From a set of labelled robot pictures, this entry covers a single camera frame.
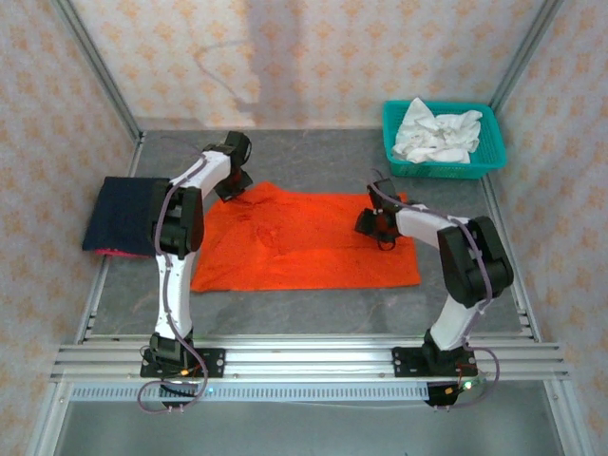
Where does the pink folded t-shirt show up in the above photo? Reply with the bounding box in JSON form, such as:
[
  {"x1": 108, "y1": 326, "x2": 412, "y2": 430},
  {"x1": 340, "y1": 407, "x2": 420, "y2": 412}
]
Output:
[{"x1": 97, "y1": 247, "x2": 153, "y2": 260}]

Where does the teal plastic basket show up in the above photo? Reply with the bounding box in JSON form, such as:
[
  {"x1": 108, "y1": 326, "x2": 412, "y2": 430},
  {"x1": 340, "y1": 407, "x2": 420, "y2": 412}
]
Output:
[{"x1": 382, "y1": 99, "x2": 507, "y2": 181}]

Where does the navy folded t-shirt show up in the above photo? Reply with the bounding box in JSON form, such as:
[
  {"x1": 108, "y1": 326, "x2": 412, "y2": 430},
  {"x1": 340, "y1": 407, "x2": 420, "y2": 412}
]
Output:
[{"x1": 81, "y1": 176, "x2": 172, "y2": 260}]

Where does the aluminium frame post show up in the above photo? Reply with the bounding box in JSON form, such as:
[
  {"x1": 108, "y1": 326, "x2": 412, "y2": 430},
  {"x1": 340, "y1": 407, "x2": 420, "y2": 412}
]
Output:
[
  {"x1": 50, "y1": 0, "x2": 144, "y2": 140},
  {"x1": 488, "y1": 0, "x2": 565, "y2": 114}
]

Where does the white crumpled t-shirt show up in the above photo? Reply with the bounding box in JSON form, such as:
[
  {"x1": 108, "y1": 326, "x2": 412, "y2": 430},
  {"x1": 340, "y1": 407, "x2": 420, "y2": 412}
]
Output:
[{"x1": 391, "y1": 97, "x2": 485, "y2": 165}]

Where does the orange t-shirt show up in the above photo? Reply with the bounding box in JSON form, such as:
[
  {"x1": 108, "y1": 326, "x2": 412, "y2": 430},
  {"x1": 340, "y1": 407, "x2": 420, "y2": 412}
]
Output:
[{"x1": 189, "y1": 181, "x2": 423, "y2": 294}]

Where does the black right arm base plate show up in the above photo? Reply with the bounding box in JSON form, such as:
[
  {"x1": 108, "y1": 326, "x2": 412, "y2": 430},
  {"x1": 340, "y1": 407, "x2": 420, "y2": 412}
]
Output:
[{"x1": 391, "y1": 346, "x2": 478, "y2": 380}]

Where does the aluminium mounting rail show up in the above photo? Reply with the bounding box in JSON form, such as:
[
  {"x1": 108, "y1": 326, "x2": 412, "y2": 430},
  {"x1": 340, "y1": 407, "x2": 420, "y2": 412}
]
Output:
[{"x1": 50, "y1": 337, "x2": 570, "y2": 381}]

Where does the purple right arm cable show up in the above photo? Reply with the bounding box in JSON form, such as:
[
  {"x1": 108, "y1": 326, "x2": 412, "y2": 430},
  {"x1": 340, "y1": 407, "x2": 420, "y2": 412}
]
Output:
[{"x1": 369, "y1": 168, "x2": 501, "y2": 410}]

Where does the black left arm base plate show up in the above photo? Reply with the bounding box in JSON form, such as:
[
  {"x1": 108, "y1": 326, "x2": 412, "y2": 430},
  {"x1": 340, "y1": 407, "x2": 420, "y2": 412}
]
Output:
[{"x1": 140, "y1": 348, "x2": 226, "y2": 380}]

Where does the grey slotted cable duct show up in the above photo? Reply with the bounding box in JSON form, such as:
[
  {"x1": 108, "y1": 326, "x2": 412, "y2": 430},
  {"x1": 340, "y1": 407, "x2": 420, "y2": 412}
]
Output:
[{"x1": 69, "y1": 383, "x2": 431, "y2": 403}]

